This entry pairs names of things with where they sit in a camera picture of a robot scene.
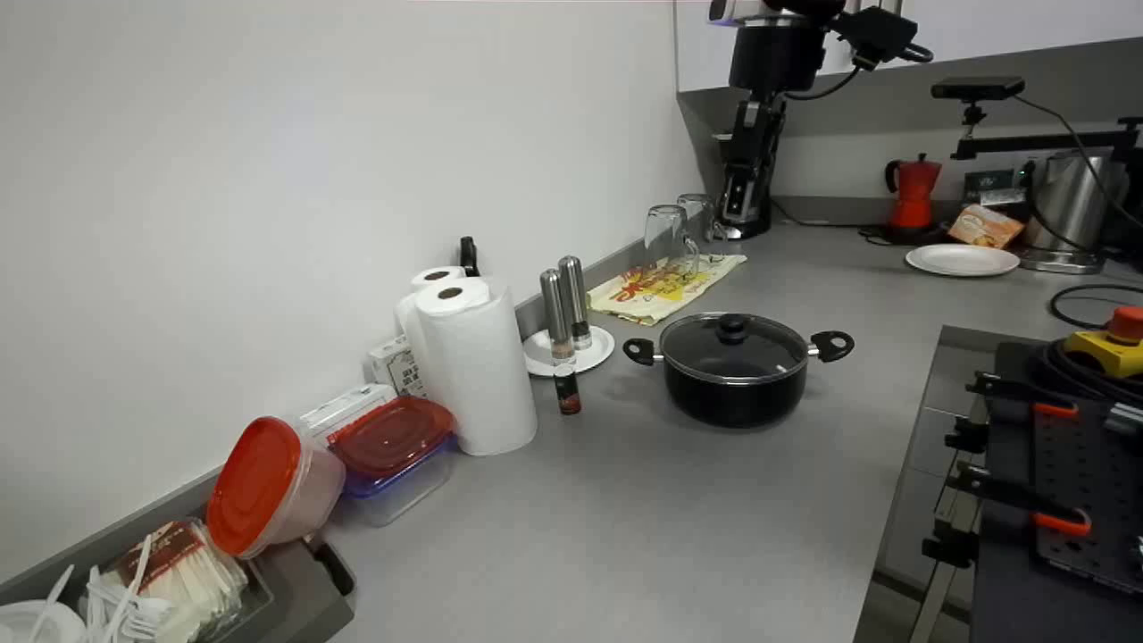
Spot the small green box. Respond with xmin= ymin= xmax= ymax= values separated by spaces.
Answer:
xmin=961 ymin=168 xmax=1029 ymax=206

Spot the grey tray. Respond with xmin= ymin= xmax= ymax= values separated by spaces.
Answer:
xmin=0 ymin=514 xmax=356 ymax=643

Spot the white bowl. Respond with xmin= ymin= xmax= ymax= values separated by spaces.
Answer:
xmin=0 ymin=598 xmax=89 ymax=643

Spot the white plate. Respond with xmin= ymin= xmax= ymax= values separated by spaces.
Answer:
xmin=899 ymin=238 xmax=1025 ymax=282

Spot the white paper towel roll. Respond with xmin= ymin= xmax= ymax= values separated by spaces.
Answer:
xmin=395 ymin=261 xmax=472 ymax=336
xmin=410 ymin=275 xmax=542 ymax=462

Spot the orange snack packet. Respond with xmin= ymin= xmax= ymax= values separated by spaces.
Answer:
xmin=947 ymin=201 xmax=1029 ymax=253

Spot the black camera on mount arm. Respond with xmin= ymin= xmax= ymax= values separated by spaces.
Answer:
xmin=929 ymin=75 xmax=1143 ymax=166

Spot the white wall power outlet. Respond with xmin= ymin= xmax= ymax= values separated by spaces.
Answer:
xmin=361 ymin=336 xmax=429 ymax=399

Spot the yellow emergency stop box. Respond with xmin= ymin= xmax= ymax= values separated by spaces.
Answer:
xmin=1061 ymin=303 xmax=1143 ymax=381

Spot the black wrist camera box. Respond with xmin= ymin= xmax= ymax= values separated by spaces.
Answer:
xmin=836 ymin=5 xmax=935 ymax=72

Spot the black looped cable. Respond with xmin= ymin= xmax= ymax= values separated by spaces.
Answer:
xmin=1045 ymin=280 xmax=1143 ymax=333

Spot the steel spice grinder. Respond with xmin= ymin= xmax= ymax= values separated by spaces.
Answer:
xmin=537 ymin=264 xmax=578 ymax=356
xmin=556 ymin=253 xmax=595 ymax=343

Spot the small bottle with red label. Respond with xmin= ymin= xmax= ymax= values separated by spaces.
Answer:
xmin=555 ymin=370 xmax=587 ymax=419

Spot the white flat box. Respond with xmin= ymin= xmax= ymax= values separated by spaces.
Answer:
xmin=292 ymin=379 xmax=395 ymax=441

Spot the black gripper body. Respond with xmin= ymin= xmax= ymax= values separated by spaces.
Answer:
xmin=725 ymin=0 xmax=828 ymax=95

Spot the black clamp with orange handle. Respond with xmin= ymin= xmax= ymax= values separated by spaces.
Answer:
xmin=917 ymin=462 xmax=1099 ymax=573
xmin=943 ymin=369 xmax=1089 ymax=457

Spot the packet of white plastic cutlery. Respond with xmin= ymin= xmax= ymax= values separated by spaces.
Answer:
xmin=82 ymin=517 xmax=257 ymax=643

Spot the black pot with two handles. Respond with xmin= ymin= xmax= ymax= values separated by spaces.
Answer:
xmin=623 ymin=311 xmax=856 ymax=428

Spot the red moka pot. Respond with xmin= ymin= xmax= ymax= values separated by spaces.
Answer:
xmin=884 ymin=150 xmax=947 ymax=236

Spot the round container with red lid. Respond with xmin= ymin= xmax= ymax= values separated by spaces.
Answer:
xmin=202 ymin=414 xmax=350 ymax=561

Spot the steel electric kettle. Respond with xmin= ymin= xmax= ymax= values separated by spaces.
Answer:
xmin=1025 ymin=150 xmax=1131 ymax=275

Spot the clear drinking glass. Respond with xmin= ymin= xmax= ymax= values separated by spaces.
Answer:
xmin=642 ymin=201 xmax=698 ymax=253

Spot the flat container with red lid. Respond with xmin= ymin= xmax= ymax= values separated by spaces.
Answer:
xmin=324 ymin=394 xmax=464 ymax=528

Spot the black coffee machine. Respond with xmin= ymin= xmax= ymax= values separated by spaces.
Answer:
xmin=712 ymin=93 xmax=793 ymax=243

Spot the white round grinder saucer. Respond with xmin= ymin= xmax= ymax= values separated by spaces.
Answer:
xmin=520 ymin=322 xmax=619 ymax=381

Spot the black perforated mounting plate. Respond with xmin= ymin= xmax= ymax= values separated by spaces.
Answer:
xmin=974 ymin=341 xmax=1143 ymax=601

